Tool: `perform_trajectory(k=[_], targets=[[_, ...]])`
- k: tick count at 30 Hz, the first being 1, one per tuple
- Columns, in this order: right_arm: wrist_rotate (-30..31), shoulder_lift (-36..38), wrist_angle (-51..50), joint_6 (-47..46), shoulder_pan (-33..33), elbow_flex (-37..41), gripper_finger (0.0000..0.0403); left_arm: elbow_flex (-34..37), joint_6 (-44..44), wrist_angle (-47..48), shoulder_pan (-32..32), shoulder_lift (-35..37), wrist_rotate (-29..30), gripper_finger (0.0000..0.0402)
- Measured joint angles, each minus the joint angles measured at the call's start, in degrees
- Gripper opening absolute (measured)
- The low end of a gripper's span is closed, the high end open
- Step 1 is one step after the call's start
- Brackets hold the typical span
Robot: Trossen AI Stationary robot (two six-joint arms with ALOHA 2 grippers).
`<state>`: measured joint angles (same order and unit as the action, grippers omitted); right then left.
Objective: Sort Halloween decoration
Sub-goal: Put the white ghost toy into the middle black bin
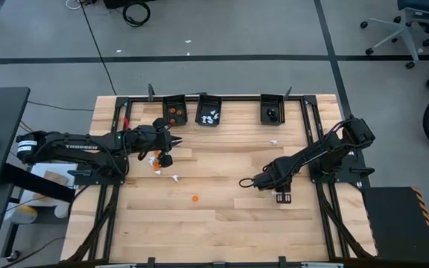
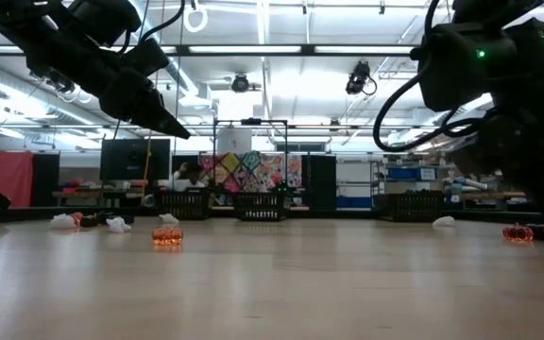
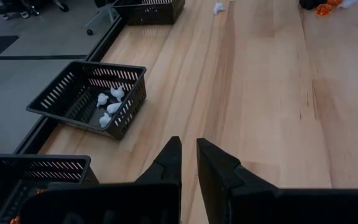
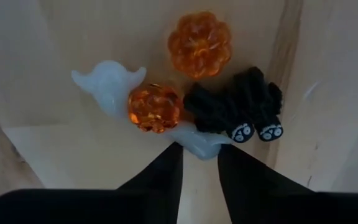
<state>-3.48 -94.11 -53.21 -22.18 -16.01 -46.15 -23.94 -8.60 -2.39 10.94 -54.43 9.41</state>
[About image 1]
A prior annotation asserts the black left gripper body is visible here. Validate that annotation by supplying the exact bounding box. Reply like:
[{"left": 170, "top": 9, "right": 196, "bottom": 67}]
[{"left": 139, "top": 118, "right": 174, "bottom": 168}]

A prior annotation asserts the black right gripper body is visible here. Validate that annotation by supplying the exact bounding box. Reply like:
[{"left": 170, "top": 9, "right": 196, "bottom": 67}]
[{"left": 253, "top": 156, "right": 299, "bottom": 193}]

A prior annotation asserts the black slotted plastic basket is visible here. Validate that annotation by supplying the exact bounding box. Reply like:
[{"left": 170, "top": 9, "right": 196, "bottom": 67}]
[
  {"left": 161, "top": 94, "right": 188, "bottom": 128},
  {"left": 194, "top": 94, "right": 223, "bottom": 128},
  {"left": 260, "top": 93, "right": 286, "bottom": 126}
]

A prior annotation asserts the white cup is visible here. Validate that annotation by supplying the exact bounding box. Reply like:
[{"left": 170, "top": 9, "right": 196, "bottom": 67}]
[{"left": 53, "top": 202, "right": 71, "bottom": 220}]

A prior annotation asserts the white sheet with cardboard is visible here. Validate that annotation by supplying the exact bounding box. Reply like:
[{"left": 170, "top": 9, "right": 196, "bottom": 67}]
[{"left": 24, "top": 162, "right": 78, "bottom": 209}]

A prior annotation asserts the black desk support beam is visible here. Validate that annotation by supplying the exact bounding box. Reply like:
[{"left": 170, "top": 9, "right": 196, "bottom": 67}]
[{"left": 0, "top": 162, "right": 77, "bottom": 205}]

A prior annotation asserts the white jug yellow cap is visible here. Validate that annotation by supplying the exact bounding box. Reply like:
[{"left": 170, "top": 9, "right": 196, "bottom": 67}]
[{"left": 4, "top": 204, "right": 39, "bottom": 225}]

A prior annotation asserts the black aluminium table frame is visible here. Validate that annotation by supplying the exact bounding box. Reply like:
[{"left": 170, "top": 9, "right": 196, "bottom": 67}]
[{"left": 62, "top": 86, "right": 378, "bottom": 268}]

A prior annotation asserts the coiled black cable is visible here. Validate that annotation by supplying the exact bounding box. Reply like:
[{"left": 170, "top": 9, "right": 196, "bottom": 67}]
[{"left": 121, "top": 0, "right": 152, "bottom": 28}]

